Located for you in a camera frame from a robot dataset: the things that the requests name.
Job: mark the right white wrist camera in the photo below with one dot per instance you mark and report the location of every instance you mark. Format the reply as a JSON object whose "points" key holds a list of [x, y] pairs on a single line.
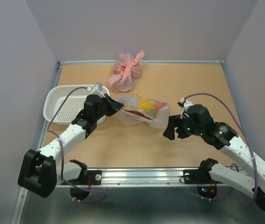
{"points": [[184, 104]]}

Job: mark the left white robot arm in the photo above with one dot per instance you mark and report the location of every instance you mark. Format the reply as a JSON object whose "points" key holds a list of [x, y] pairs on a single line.
{"points": [[42, 170]]}

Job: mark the clear plastic fruit bag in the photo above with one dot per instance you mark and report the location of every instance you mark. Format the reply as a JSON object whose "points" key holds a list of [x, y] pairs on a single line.
{"points": [[130, 119]]}

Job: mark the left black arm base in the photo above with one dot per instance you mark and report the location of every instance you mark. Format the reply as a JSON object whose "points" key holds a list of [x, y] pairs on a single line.
{"points": [[81, 190]]}

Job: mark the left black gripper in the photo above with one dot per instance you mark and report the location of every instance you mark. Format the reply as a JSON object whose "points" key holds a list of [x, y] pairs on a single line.
{"points": [[114, 106]]}

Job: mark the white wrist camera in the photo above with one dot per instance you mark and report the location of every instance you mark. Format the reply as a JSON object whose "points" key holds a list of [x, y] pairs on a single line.
{"points": [[96, 90], [184, 104]]}

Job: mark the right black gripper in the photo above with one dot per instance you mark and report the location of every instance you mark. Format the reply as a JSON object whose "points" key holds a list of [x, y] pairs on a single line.
{"points": [[172, 122]]}

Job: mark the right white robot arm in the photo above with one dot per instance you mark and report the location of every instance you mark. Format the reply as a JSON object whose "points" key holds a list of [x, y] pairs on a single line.
{"points": [[228, 142]]}

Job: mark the aluminium front rail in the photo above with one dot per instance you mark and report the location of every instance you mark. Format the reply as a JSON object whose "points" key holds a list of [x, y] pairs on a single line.
{"points": [[132, 177]]}

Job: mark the white perforated plastic basket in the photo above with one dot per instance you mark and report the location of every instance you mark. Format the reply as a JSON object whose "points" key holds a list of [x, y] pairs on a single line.
{"points": [[63, 103]]}

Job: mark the yellow fruit in bag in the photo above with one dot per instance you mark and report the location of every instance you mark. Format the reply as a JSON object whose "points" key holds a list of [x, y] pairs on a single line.
{"points": [[145, 103]]}

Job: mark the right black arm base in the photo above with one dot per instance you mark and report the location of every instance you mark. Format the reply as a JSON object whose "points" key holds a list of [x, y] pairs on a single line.
{"points": [[206, 187]]}

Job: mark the pink knotted plastic bag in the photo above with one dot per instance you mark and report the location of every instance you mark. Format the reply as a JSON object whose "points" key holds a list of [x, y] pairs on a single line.
{"points": [[126, 72]]}

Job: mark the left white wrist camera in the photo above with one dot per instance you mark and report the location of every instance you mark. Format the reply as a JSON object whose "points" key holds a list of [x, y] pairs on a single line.
{"points": [[96, 90]]}

